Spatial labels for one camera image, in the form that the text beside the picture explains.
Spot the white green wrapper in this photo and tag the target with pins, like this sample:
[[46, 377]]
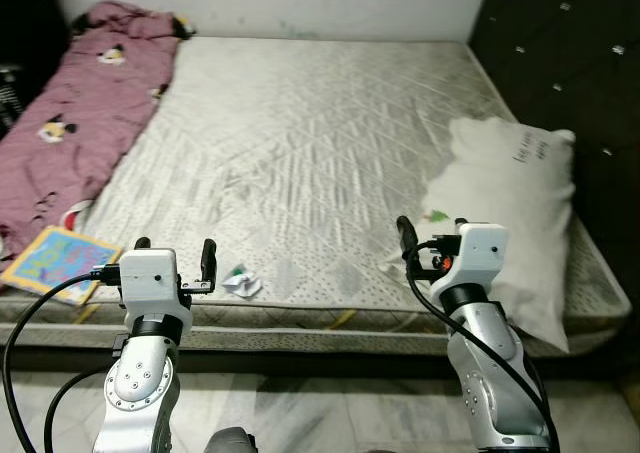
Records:
[[243, 284]]

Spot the white pillow with tree print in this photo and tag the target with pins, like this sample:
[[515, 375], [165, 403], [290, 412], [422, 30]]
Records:
[[510, 193]]

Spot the colourful children's board book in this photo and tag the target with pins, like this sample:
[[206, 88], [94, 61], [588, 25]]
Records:
[[55, 258]]

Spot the purple cartoon print blanket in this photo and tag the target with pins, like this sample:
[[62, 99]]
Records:
[[90, 123]]

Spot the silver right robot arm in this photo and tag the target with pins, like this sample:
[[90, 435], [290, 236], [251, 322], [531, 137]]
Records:
[[490, 373]]

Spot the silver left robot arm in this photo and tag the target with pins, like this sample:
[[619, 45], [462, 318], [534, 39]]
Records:
[[140, 383]]

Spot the white garment with red trim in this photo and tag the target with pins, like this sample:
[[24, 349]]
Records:
[[76, 216]]

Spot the grey robot left leg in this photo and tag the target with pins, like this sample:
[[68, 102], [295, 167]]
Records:
[[232, 441]]

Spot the black tufted headboard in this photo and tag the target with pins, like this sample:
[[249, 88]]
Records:
[[570, 63]]

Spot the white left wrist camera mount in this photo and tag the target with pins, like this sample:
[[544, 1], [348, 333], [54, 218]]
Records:
[[150, 278]]

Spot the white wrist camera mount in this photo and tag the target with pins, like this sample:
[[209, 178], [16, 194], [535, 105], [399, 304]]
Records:
[[150, 278], [483, 253]]

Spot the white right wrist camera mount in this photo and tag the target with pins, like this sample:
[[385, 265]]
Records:
[[483, 253]]

